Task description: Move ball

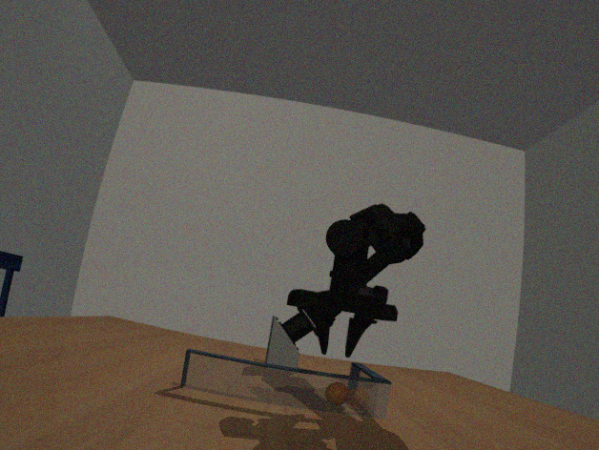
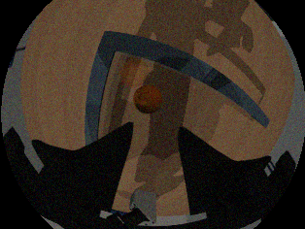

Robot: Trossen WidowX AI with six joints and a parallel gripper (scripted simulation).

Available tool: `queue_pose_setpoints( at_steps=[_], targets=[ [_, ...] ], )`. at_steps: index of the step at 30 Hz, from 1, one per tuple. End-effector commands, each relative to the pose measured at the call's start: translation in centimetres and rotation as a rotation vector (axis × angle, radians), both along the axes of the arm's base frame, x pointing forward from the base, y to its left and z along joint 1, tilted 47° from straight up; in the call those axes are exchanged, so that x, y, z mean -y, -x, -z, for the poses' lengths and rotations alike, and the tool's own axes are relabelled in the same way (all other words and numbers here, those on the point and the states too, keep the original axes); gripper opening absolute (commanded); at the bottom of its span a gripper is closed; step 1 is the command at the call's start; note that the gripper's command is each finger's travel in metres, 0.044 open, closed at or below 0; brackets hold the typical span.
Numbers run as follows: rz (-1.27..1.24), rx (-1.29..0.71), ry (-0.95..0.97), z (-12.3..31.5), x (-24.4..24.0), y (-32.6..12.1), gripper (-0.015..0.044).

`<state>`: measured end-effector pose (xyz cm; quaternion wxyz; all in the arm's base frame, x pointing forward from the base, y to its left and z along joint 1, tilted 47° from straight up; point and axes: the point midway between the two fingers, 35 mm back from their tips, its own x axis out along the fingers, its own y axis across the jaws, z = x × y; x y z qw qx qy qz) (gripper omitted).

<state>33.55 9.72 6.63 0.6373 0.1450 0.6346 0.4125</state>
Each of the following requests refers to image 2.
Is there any clear low wall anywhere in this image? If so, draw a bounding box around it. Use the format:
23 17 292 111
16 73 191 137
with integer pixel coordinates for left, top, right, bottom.
98 51 187 139

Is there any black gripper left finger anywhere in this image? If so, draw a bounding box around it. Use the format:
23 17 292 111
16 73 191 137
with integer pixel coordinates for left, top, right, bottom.
31 121 133 213

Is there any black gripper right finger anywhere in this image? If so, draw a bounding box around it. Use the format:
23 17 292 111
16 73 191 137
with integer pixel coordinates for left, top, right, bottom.
177 126 271 215

